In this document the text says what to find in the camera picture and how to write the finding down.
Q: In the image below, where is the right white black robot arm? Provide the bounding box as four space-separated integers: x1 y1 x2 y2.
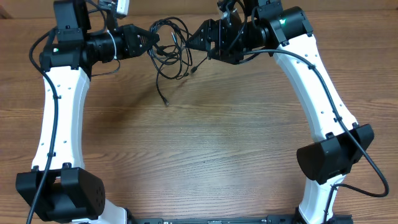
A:
187 1 374 223

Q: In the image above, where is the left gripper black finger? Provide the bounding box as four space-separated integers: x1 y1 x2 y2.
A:
135 27 160 42
136 40 157 57

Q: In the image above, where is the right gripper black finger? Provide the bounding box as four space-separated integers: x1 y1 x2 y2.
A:
186 20 219 47
187 43 215 53

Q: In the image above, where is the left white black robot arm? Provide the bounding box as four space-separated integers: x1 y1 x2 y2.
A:
16 1 159 223

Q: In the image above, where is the thin black cable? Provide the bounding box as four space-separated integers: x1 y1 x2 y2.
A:
154 29 208 107

